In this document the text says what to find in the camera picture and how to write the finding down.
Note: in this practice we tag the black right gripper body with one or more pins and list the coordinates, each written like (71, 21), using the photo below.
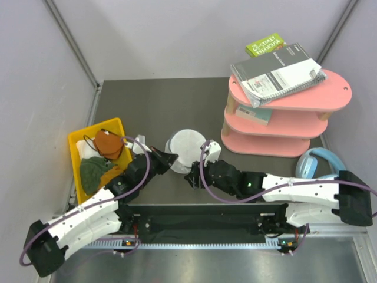
(211, 181)

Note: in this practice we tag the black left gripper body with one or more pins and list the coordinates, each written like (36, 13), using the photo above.
(153, 172)

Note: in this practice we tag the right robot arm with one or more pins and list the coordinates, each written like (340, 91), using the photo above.
(342, 198)

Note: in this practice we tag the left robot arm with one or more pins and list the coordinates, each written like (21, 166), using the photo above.
(49, 245)

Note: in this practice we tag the orange bra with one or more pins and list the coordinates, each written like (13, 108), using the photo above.
(108, 144)

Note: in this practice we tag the mustard yellow garment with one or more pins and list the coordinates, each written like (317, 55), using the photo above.
(109, 175)

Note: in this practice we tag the yellow plastic bin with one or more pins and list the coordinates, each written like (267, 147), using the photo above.
(113, 125)

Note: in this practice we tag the green garment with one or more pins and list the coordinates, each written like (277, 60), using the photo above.
(91, 171)

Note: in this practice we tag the white garment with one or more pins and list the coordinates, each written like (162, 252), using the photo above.
(86, 149)

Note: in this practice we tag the teal paperback book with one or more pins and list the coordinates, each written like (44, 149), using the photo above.
(257, 115)

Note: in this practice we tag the pink three-tier shelf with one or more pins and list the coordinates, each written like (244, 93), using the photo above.
(295, 120)

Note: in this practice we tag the grey spiral-bound manual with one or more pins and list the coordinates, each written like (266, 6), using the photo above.
(277, 74)

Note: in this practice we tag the green treehouse book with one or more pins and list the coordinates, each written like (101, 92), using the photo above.
(265, 45)

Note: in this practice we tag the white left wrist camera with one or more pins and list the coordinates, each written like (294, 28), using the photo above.
(136, 145)

